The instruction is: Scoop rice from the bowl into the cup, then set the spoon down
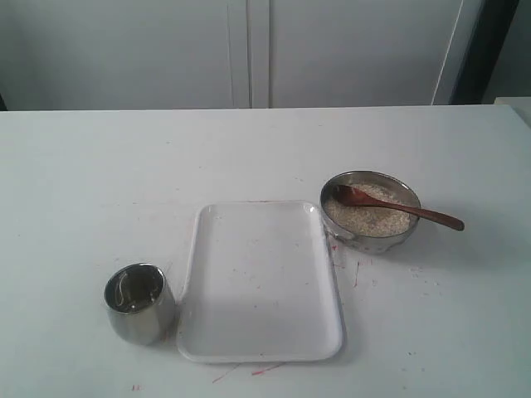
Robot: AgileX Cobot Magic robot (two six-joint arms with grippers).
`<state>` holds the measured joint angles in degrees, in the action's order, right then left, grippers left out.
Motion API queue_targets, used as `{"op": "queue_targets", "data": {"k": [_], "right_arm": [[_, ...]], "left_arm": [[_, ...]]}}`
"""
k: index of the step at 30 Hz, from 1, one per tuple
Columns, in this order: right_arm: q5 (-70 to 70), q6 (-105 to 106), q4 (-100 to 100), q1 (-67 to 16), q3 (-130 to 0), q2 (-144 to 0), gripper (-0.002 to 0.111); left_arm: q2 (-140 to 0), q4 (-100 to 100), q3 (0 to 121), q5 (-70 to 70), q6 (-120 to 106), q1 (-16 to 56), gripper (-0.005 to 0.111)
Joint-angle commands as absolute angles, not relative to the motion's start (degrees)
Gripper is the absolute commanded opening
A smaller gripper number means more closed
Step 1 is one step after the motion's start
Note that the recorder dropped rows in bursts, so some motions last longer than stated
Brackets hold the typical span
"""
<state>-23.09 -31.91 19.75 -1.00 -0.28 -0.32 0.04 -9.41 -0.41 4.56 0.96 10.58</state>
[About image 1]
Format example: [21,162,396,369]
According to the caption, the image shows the dark post at right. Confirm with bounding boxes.
[450,0,519,105]

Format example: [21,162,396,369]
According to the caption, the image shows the white rectangular plastic tray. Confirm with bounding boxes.
[177,201,343,364]

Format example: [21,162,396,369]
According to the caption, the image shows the steel bowl with rice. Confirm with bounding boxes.
[319,171,421,255]

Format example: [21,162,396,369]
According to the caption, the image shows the brown wooden spoon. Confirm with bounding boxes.
[332,185,465,231]

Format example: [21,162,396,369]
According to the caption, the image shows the white cabinet doors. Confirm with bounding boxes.
[1,1,482,110]

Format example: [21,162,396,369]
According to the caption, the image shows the stainless steel cup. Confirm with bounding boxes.
[103,263,177,345]

